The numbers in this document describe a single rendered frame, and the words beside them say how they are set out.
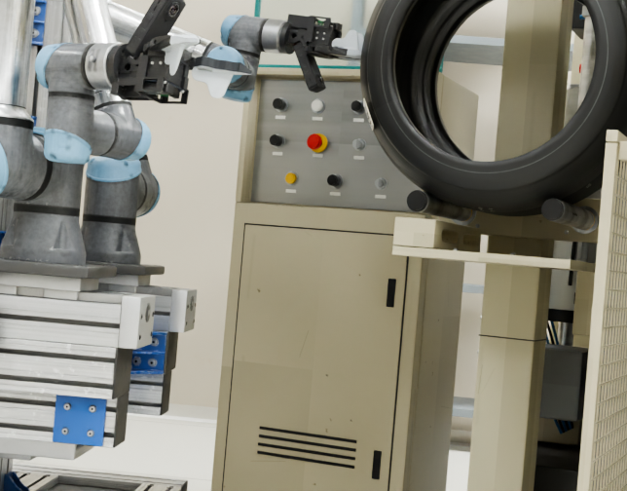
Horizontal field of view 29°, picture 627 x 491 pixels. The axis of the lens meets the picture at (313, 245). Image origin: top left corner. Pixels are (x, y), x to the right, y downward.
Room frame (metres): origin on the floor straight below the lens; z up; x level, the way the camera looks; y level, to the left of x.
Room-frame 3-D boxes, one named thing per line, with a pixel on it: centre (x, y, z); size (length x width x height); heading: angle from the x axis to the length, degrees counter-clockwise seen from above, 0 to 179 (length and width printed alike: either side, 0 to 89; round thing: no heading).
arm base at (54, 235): (2.18, 0.48, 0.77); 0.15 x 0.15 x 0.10
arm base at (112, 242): (2.67, 0.45, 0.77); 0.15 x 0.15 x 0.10
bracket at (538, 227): (2.78, -0.47, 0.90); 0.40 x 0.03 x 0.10; 67
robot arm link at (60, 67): (1.99, 0.41, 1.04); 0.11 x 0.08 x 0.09; 61
